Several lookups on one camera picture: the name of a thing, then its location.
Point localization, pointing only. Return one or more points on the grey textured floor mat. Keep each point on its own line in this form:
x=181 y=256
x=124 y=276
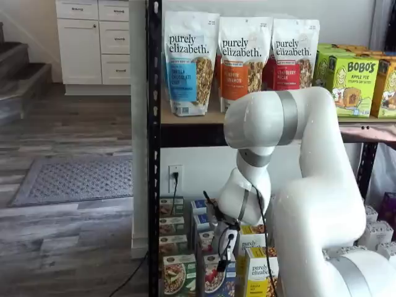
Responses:
x=77 y=181

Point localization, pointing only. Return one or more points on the blue label granola bag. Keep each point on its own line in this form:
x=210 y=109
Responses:
x=185 y=62

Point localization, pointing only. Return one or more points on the yellow purely elizabeth box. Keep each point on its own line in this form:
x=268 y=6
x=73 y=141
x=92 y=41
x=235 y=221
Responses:
x=252 y=238
x=260 y=272

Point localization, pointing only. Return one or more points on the green Bobo's apple pie box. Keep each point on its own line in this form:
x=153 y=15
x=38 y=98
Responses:
x=355 y=86
x=323 y=68

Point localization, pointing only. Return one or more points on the white patterned pantry box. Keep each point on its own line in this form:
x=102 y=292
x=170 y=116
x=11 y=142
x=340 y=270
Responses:
x=388 y=250
x=372 y=213
x=376 y=235

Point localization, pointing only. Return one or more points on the white wall outlet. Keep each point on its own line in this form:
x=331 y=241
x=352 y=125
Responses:
x=175 y=185

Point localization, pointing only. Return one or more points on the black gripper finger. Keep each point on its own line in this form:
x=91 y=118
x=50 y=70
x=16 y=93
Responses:
x=221 y=266

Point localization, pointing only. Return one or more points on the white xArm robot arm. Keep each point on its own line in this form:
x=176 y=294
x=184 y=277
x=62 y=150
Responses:
x=309 y=216

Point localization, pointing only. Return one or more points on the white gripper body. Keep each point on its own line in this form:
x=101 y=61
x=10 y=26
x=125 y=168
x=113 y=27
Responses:
x=226 y=244

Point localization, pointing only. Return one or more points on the orange label granola bag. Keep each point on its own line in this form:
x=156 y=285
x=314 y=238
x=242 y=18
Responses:
x=217 y=74
x=238 y=62

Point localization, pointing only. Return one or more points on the yellow Bobo's box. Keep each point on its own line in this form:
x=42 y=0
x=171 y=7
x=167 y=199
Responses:
x=371 y=52
x=386 y=89

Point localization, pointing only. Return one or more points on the green oatmeal box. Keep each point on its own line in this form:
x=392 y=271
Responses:
x=171 y=226
x=170 y=205
x=179 y=275
x=173 y=244

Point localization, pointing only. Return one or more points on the purple package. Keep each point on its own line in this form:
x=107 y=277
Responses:
x=388 y=207

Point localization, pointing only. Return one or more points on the grey wooden stairs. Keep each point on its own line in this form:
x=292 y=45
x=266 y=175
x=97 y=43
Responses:
x=21 y=74

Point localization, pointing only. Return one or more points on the red label granola bag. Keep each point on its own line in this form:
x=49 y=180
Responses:
x=294 y=55
x=268 y=74

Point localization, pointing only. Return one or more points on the white drawer cabinet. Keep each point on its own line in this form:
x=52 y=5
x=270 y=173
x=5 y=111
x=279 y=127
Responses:
x=80 y=52

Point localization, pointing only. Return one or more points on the black metal shelving rack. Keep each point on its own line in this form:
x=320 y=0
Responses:
x=153 y=123

